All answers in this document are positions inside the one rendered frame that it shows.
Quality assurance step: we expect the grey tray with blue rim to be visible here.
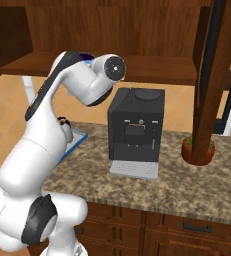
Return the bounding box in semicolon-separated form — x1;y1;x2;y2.
58;126;89;165

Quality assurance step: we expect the blue mug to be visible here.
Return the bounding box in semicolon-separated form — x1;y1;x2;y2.
79;51;96;65

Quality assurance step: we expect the black coffee machine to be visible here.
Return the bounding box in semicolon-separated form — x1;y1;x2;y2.
107;87;166;181

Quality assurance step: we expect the terracotta plant pot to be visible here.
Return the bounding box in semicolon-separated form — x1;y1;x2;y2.
181;134;217;167

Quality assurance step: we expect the brown wooden drawer front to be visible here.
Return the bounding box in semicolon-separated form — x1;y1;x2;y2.
85;201;145;228
144;211;231;242

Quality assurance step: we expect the brown wooden wall cabinet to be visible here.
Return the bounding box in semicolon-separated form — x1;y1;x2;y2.
0;0;231;92

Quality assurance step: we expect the black cabinet door handle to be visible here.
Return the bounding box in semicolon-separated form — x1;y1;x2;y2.
198;0;225;98

